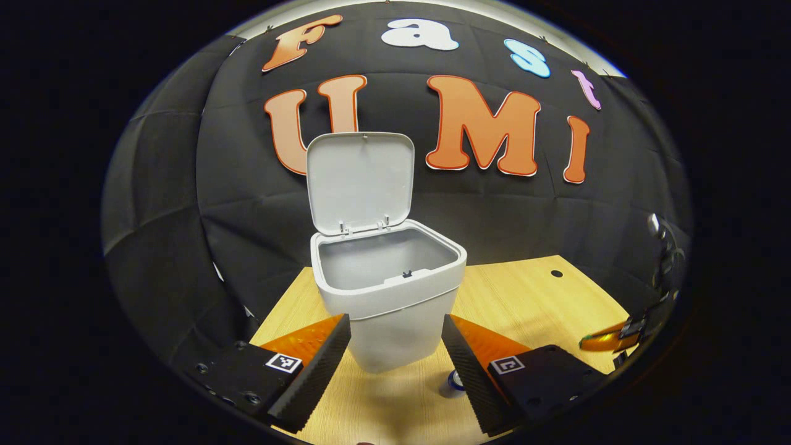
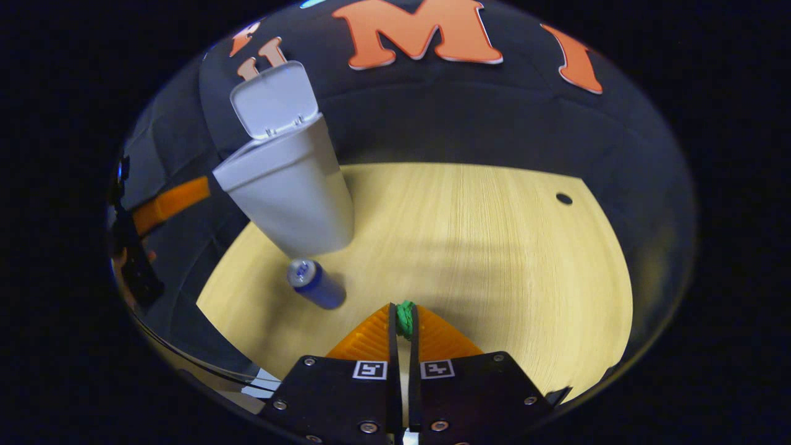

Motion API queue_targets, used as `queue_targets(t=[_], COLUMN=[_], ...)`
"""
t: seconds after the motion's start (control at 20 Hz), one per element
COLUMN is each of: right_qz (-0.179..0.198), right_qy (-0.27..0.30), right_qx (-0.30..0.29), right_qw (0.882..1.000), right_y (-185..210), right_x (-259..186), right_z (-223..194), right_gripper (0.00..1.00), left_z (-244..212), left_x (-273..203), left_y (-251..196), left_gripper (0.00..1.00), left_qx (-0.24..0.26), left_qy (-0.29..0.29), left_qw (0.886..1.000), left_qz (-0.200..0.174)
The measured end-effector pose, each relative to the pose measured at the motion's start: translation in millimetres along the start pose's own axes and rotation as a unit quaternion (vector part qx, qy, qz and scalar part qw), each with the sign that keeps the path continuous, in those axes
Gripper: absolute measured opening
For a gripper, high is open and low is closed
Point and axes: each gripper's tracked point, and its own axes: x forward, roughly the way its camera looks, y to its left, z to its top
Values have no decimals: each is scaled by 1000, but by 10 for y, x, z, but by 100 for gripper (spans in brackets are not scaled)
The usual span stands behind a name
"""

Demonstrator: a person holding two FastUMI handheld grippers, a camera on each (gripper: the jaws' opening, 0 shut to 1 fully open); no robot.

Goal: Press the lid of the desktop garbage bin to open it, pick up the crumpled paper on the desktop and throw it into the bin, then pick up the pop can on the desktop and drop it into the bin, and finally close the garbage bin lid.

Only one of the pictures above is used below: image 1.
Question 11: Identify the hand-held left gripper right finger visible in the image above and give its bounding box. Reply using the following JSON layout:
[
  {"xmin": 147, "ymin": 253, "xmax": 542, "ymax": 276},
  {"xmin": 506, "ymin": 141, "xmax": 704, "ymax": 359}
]
[{"xmin": 441, "ymin": 313, "xmax": 609, "ymax": 438}]

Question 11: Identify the black backdrop cloth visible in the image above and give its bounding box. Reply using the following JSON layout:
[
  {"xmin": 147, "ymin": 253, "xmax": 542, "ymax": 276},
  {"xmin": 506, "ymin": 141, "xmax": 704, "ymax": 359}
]
[{"xmin": 102, "ymin": 3, "xmax": 693, "ymax": 378}]

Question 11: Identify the silver blue pop can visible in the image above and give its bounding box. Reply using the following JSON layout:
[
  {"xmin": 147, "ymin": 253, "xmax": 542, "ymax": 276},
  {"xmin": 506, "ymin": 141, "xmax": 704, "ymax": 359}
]
[{"xmin": 439, "ymin": 369, "xmax": 468, "ymax": 397}]

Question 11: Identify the white desktop garbage bin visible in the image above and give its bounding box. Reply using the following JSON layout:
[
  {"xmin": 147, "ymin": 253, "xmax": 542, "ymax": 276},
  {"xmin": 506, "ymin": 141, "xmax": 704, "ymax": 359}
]
[{"xmin": 306, "ymin": 131, "xmax": 468, "ymax": 374}]

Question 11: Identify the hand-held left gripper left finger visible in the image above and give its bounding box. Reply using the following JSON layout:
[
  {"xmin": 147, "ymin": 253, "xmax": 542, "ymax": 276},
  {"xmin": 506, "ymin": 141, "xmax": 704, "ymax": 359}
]
[{"xmin": 185, "ymin": 313, "xmax": 352, "ymax": 433}]

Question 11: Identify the wooden desktop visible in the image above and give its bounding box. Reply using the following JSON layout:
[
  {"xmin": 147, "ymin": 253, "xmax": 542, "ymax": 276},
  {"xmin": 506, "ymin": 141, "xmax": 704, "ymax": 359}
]
[{"xmin": 249, "ymin": 255, "xmax": 634, "ymax": 445}]

